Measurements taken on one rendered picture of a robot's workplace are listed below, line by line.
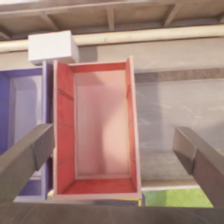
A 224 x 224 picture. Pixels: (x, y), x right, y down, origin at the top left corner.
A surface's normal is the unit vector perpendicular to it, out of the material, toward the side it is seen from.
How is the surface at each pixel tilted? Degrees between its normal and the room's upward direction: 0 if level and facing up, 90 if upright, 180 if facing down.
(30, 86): 29
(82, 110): 0
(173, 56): 0
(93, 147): 0
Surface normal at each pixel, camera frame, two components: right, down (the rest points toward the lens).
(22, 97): -0.05, -0.13
